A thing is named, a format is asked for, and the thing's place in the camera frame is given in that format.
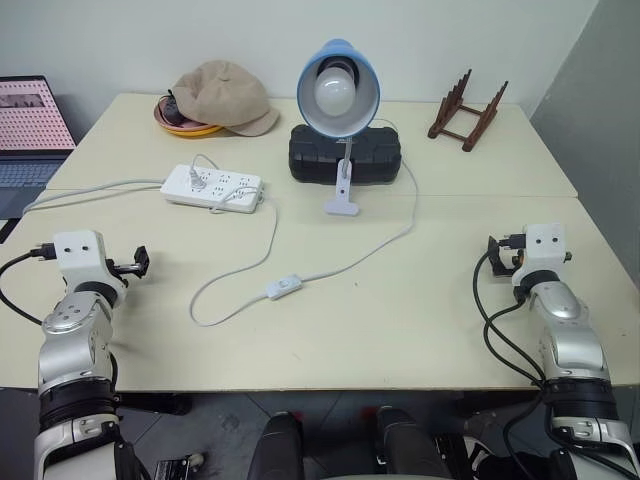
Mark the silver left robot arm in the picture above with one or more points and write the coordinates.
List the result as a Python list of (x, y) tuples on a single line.
[(75, 345)]

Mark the brown wooden rack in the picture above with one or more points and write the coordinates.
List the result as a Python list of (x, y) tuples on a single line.
[(436, 129)]

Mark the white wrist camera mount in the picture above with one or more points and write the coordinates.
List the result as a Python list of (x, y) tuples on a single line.
[(545, 245), (75, 255)]

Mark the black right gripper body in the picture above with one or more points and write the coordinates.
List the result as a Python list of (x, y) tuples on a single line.
[(511, 262)]

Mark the blue clip desk lamp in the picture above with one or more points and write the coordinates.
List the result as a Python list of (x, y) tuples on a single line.
[(350, 55)]

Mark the white light bulb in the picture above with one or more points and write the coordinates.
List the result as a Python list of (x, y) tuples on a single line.
[(334, 95)]

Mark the white power strip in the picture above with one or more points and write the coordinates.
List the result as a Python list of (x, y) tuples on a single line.
[(235, 195)]

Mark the white power plug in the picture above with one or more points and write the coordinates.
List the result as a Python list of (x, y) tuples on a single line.
[(196, 181)]

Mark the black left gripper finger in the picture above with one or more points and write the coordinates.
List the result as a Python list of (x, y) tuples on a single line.
[(143, 269), (142, 252)]

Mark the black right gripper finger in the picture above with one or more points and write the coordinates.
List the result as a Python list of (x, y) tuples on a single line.
[(495, 266), (494, 246)]

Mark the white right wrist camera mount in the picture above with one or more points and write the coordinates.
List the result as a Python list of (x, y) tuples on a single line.
[(545, 245)]

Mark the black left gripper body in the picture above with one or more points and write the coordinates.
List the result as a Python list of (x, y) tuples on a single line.
[(117, 266)]

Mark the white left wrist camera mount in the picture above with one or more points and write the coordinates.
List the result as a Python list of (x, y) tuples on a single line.
[(75, 255)]

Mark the grey laptop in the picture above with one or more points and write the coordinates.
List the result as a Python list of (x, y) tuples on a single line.
[(30, 115)]

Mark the dark rounded shape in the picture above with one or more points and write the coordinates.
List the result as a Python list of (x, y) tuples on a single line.
[(277, 445), (405, 445)]

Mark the black plastic case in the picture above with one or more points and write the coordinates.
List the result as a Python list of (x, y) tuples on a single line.
[(370, 160)]

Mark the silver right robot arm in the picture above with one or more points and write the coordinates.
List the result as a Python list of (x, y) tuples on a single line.
[(570, 345)]

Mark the beige cloth cap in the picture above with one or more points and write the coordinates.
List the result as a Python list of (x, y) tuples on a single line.
[(225, 95)]

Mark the yellow and pink plate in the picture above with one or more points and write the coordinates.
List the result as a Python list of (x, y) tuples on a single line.
[(190, 131)]

